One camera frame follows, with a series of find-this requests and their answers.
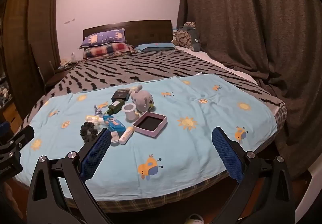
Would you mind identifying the clear small plastic case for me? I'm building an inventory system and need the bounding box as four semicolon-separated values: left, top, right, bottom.
111;132;120;143

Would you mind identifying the white yellow lip balm tube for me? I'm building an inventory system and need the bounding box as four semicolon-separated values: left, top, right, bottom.
118;126;134;145

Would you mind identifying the blue snack wrapper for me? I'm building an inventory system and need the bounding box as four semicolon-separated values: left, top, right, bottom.
103;115;126;133

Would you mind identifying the pink gift box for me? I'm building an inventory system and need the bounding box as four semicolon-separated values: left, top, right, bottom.
133;111;168;138

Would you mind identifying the white slipper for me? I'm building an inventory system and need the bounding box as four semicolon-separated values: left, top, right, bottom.
185;214;205;224

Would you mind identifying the black hair scrunchie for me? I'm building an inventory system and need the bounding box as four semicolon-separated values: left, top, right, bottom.
80;122;98;143

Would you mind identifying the yellow white lotion bottle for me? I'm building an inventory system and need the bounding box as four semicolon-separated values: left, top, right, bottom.
86;115;104;124

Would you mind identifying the wooden wardrobe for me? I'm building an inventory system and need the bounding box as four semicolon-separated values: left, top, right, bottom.
2;0;61;118

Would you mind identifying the plaid mattress bed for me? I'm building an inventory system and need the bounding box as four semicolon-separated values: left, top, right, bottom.
22;46;288;213

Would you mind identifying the light blue cartoon sheet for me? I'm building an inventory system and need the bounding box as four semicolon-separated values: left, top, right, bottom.
17;74;277;201

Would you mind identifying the dark green bottle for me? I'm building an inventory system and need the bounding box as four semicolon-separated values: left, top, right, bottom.
104;99;125;116

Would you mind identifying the black rectangular box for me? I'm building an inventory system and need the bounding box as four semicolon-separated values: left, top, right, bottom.
111;88;130;102

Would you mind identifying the white paper cup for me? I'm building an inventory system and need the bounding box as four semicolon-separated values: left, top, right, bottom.
122;103;137;122

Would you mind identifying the red blue plaid pillow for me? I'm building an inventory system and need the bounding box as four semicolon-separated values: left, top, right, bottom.
83;43;135;60

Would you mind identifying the grey plush toy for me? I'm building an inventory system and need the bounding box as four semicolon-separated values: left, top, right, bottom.
130;85;155;113

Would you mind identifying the grey black patterned blanket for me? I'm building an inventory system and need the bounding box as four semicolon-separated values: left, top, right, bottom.
26;49;287;121

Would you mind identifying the purple cartoon pillow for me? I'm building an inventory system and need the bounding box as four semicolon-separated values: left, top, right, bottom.
79;27;126;49

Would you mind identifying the light blue flat pillow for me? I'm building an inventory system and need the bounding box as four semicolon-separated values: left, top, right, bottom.
135;43;175;52

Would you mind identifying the dark wooden headboard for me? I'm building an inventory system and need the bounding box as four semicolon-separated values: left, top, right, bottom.
82;20;173;47

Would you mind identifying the dark blue bag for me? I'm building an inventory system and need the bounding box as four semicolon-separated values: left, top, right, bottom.
190;29;201;52

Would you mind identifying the patterned brown cushion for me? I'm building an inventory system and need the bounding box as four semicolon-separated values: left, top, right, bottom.
172;22;195;50

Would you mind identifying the brown curtain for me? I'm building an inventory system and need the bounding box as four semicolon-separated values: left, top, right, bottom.
177;0;321;177

